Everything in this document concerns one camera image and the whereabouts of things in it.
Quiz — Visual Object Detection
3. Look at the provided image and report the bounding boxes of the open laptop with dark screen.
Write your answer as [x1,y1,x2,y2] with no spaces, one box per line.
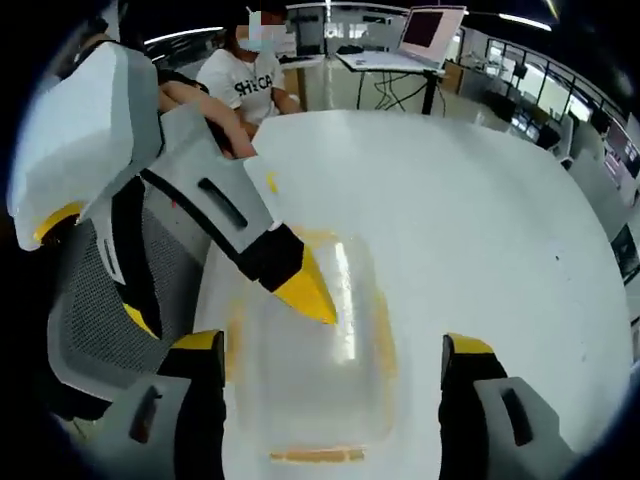
[398,5,469,70]

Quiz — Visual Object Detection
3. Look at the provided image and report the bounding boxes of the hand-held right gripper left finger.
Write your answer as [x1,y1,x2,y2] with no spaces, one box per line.
[89,329,227,480]

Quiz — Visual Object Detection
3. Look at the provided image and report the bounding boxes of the grey mesh office chair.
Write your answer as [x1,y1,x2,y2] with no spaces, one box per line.
[47,199,212,406]

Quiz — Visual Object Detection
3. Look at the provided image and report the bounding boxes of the clear box with yellow buckles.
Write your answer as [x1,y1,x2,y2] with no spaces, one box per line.
[223,227,401,464]

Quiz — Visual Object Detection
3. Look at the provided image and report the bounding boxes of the dark monitor screen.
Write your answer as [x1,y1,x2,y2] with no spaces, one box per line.
[603,121,640,180]

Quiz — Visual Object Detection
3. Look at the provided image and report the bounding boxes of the person's left hand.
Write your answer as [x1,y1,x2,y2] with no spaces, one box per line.
[191,96,260,161]

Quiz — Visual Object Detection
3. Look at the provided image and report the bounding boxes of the black cables under desk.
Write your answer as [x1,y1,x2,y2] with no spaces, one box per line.
[372,68,417,110]

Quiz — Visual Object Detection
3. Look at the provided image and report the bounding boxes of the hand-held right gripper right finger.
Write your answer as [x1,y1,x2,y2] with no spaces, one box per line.
[437,332,587,480]

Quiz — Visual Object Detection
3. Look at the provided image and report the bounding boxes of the white desk with black leg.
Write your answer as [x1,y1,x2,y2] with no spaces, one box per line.
[333,49,447,117]

